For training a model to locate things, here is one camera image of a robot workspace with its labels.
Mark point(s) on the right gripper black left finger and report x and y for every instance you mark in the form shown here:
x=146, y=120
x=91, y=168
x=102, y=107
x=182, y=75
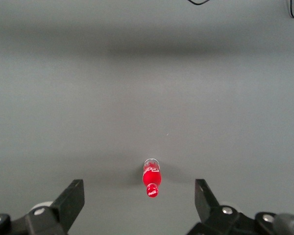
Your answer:
x=68, y=205

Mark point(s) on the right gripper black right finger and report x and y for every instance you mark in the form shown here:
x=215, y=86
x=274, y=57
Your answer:
x=205, y=203

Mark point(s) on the red cola bottle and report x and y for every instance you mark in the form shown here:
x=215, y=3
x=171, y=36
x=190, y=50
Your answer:
x=151, y=178

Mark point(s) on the dark grey table mat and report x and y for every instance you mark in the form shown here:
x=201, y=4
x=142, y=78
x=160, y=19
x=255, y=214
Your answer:
x=147, y=98

